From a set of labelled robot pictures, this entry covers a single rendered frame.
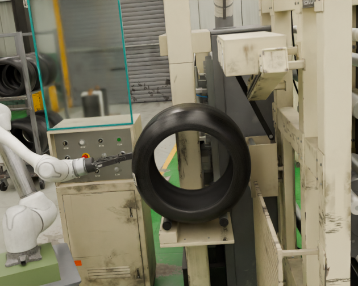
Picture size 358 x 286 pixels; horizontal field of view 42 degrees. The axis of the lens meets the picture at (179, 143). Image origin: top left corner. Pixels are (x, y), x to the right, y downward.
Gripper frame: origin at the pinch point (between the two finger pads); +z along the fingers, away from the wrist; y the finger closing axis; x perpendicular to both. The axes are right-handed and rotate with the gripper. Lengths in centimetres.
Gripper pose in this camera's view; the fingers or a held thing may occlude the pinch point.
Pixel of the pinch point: (125, 156)
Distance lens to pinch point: 235.1
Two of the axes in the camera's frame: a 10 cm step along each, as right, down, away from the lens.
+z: 9.7, -2.1, -1.0
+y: 0.4, -2.5, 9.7
